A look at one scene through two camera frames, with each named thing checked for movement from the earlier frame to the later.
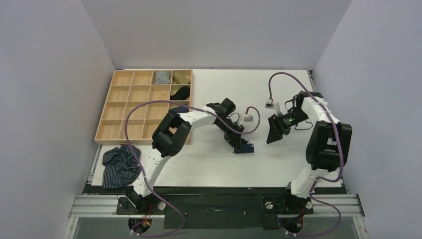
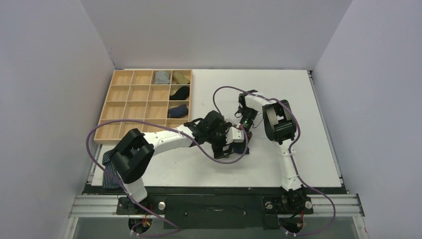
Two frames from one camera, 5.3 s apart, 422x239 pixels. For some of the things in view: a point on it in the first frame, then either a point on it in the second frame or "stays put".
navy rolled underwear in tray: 179,109 stays put
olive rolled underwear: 180,79 stays put
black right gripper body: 279,123 → 243,116
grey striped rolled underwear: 162,77 stays put
